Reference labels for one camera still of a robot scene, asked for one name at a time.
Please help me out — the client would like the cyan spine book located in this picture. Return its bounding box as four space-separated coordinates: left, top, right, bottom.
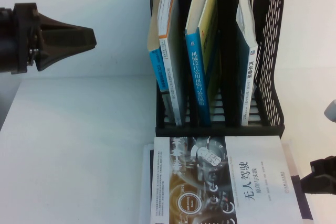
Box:
148 0 174 125

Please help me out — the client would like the blue spine mechanical design book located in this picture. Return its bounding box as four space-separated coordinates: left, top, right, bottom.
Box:
185 0 212 127

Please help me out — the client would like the teal cover car suspension book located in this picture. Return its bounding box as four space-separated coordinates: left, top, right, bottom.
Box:
235 0 258 126

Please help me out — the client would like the black plastic book stand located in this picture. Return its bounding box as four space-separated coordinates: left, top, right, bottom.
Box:
151 0 286 141

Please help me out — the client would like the white autonomous driving book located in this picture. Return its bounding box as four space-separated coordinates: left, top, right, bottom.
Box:
150 136 301 224

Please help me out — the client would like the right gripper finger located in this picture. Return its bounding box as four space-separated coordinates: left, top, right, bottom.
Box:
309 155 336 176
300 172 336 196

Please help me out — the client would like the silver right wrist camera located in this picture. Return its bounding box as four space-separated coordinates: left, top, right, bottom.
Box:
324 100 336 123

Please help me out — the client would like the white spine orange stripe book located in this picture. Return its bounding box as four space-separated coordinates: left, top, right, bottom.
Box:
156 0 184 126

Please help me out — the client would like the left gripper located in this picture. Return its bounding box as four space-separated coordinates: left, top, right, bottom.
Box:
12 3 97 74

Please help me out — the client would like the dark mobile robot book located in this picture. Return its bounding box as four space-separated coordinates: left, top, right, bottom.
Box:
136 142 314 224

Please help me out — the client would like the yellow cover book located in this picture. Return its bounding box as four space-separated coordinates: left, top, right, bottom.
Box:
198 0 220 83

